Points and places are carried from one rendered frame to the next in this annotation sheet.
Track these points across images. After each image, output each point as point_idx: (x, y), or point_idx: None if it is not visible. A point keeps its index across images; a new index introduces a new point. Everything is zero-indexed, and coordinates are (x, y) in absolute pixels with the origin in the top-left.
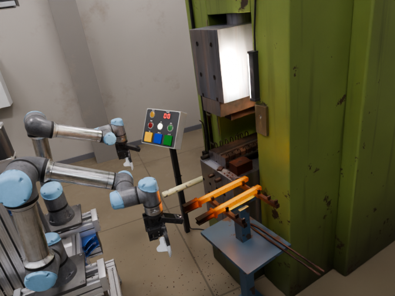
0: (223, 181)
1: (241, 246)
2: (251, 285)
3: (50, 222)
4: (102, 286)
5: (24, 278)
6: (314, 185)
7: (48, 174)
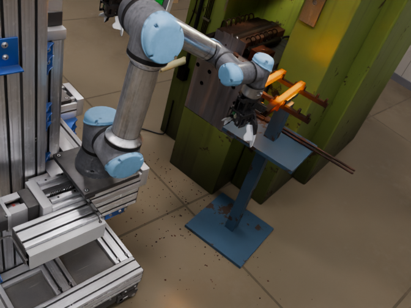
0: None
1: (273, 145)
2: (254, 187)
3: None
4: (140, 181)
5: (114, 160)
6: (328, 89)
7: None
